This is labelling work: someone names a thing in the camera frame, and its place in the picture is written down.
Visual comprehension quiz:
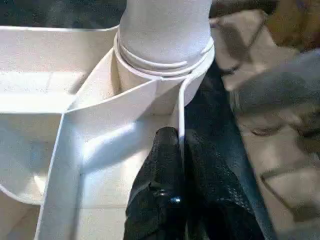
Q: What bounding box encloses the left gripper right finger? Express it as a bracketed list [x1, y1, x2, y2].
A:
[184, 129, 264, 240]

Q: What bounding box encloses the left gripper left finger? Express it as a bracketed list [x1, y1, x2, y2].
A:
[123, 126, 187, 240]

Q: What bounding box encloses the white plastic table top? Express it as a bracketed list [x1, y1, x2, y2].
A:
[0, 24, 216, 240]

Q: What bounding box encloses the white plastic table leg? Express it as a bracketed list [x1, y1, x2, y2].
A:
[113, 0, 216, 79]

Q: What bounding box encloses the black folding stand frame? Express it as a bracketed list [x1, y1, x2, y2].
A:
[249, 124, 320, 223]

